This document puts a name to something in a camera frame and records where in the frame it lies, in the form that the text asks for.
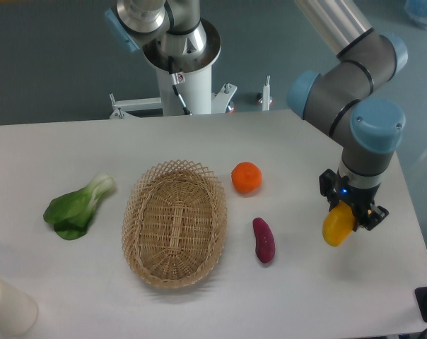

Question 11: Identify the blue object top right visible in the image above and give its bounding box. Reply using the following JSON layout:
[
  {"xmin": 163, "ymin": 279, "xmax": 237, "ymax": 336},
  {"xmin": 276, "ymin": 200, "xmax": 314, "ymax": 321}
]
[{"xmin": 404, "ymin": 0, "xmax": 427, "ymax": 30}]

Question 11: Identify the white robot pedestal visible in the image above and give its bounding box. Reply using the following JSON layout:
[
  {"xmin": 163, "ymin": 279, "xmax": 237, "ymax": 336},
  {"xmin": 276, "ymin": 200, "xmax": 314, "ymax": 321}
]
[{"xmin": 143, "ymin": 18, "xmax": 221, "ymax": 116}]

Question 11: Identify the black cable on pedestal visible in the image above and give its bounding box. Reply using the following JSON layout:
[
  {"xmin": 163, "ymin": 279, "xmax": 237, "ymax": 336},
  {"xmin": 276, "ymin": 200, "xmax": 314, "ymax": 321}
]
[{"xmin": 167, "ymin": 55, "xmax": 192, "ymax": 117}]

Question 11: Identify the yellow mango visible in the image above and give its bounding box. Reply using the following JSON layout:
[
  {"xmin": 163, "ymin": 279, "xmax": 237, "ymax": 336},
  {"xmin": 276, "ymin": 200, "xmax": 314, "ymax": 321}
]
[{"xmin": 322, "ymin": 201, "xmax": 356, "ymax": 247}]

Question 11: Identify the orange tangerine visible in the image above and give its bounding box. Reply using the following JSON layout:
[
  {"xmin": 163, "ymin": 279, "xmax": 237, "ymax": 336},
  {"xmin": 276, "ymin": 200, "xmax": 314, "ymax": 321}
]
[{"xmin": 231, "ymin": 162, "xmax": 262, "ymax": 194}]

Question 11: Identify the purple sweet potato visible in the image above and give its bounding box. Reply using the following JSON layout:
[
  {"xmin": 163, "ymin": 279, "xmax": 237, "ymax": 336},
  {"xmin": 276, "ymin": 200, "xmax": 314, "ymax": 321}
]
[{"xmin": 252, "ymin": 218, "xmax": 276, "ymax": 264}]

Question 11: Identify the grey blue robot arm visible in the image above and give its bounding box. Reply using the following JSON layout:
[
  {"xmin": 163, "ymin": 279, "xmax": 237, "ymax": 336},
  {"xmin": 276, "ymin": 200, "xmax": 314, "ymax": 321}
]
[{"xmin": 105, "ymin": 1, "xmax": 407, "ymax": 230}]

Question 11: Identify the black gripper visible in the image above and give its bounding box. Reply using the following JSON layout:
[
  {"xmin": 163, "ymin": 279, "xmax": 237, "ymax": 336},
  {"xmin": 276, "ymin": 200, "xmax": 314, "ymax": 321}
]
[{"xmin": 319, "ymin": 169, "xmax": 389, "ymax": 232}]

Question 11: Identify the woven wicker basket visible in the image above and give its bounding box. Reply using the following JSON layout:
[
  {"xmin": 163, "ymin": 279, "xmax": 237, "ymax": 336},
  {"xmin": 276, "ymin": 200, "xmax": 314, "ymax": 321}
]
[{"xmin": 122, "ymin": 160, "xmax": 228, "ymax": 289}]

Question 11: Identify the green bok choy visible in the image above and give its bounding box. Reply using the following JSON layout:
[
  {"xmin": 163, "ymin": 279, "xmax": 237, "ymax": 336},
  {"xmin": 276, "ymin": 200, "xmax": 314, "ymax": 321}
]
[{"xmin": 43, "ymin": 174, "xmax": 116, "ymax": 241}]

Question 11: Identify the white cylindrical roll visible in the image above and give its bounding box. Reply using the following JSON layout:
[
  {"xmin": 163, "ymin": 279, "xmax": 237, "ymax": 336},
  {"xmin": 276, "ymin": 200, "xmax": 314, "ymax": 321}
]
[{"xmin": 0, "ymin": 278, "xmax": 38, "ymax": 336}]

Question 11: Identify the white mount bracket frame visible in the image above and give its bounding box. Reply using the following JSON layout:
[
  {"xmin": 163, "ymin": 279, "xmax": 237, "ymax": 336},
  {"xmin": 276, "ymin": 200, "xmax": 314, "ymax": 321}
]
[{"xmin": 109, "ymin": 83, "xmax": 238, "ymax": 119}]

